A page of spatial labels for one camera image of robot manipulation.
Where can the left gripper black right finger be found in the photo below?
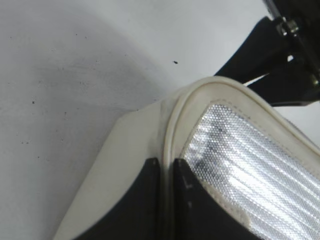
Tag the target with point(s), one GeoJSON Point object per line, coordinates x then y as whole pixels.
{"type": "Point", "coordinates": [197, 216]}

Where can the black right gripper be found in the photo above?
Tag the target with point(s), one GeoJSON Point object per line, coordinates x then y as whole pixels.
{"type": "Point", "coordinates": [280, 58]}

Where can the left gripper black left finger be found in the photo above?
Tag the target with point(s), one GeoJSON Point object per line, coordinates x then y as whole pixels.
{"type": "Point", "coordinates": [134, 217]}

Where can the cream zippered bag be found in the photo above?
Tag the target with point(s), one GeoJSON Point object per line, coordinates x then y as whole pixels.
{"type": "Point", "coordinates": [256, 165]}

